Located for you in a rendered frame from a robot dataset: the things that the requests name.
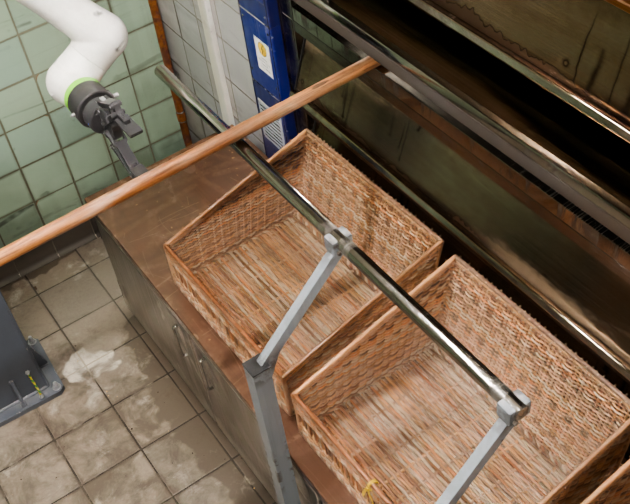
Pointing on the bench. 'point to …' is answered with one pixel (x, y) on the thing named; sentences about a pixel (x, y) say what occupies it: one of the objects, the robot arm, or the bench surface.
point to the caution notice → (263, 57)
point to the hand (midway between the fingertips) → (141, 156)
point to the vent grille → (273, 129)
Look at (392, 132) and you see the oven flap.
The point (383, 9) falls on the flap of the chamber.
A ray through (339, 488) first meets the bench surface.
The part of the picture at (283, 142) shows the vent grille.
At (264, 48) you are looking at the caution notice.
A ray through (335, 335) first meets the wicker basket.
